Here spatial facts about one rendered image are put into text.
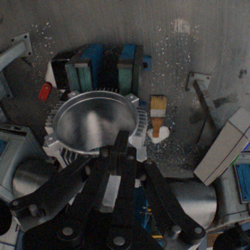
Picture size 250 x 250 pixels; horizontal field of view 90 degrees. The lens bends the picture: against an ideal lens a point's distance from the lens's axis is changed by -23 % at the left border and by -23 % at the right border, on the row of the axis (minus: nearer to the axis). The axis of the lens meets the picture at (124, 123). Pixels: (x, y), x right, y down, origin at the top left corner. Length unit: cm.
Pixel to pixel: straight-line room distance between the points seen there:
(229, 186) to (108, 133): 51
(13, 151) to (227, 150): 77
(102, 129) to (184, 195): 36
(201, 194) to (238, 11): 59
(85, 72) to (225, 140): 31
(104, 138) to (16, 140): 50
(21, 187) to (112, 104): 51
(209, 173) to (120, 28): 39
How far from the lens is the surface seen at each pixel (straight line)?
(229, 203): 66
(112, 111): 38
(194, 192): 61
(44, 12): 49
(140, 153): 28
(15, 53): 52
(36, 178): 66
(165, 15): 42
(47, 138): 28
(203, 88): 46
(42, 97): 61
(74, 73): 36
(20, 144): 80
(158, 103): 53
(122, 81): 35
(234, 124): 27
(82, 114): 38
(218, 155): 31
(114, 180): 30
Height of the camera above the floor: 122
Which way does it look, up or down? 43 degrees down
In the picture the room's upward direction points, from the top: 172 degrees counter-clockwise
